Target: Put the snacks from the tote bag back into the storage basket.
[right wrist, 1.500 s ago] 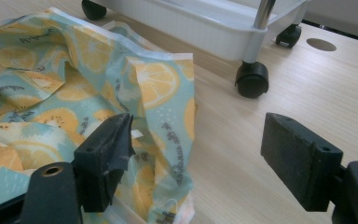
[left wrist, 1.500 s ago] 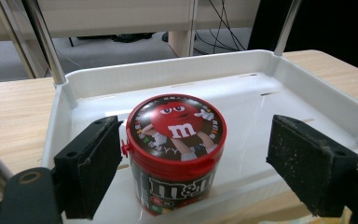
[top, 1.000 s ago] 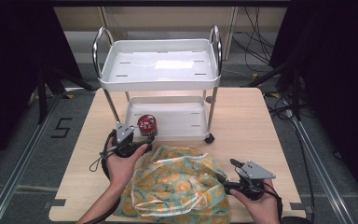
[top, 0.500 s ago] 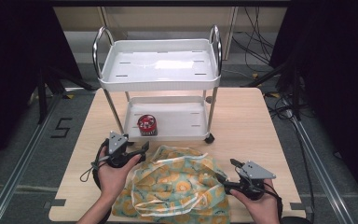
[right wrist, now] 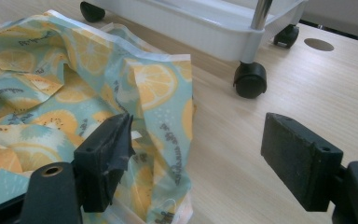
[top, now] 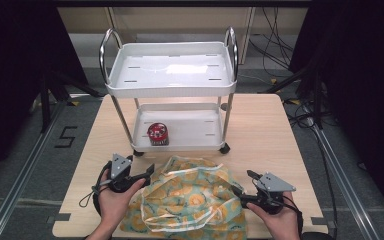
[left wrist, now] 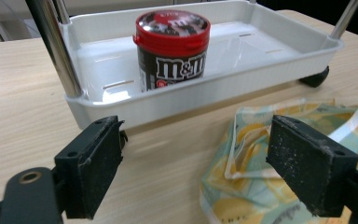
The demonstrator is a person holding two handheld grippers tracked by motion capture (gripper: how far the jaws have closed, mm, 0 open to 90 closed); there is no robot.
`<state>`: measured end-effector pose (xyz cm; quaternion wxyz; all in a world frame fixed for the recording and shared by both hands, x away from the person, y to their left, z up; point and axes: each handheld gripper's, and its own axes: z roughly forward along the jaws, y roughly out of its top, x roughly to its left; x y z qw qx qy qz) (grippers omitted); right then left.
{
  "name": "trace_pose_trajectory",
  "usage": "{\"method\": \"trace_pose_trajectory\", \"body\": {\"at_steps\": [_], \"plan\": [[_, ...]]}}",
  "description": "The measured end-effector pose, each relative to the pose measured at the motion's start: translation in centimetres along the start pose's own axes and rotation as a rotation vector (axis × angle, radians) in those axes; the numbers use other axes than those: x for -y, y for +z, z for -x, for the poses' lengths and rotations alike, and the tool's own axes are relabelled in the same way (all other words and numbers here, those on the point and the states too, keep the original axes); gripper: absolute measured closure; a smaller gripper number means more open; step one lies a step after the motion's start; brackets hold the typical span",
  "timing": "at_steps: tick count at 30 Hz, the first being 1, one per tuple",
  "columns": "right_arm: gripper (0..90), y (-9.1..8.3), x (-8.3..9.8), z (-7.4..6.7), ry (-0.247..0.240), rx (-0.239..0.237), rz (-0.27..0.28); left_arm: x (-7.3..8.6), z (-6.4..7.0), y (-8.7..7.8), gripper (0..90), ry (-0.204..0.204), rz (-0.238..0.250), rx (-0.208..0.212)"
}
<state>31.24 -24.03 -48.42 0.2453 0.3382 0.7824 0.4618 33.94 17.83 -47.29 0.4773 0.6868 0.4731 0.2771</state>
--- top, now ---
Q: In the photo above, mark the orange patterned plastic bag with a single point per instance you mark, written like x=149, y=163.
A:
x=190, y=203

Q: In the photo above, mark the aluminium floor rail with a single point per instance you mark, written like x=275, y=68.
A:
x=20, y=180
x=346, y=173

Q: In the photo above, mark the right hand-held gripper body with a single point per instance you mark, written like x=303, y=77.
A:
x=270, y=190

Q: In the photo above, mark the black metal stand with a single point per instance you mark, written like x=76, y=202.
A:
x=51, y=93
x=308, y=86

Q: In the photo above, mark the person's left hand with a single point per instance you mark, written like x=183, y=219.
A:
x=116, y=206

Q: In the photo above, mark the white two-tier cart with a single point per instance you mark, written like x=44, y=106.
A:
x=171, y=71

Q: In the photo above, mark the red round ball object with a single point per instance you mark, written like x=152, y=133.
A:
x=157, y=134

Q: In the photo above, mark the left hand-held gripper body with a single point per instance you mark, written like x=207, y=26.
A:
x=120, y=173

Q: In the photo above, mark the dark curtain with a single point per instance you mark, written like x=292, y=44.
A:
x=10, y=66
x=363, y=83

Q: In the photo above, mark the beige wooden cabinet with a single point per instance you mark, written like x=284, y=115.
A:
x=180, y=20

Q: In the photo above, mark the person's right hand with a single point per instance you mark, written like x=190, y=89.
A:
x=278, y=223

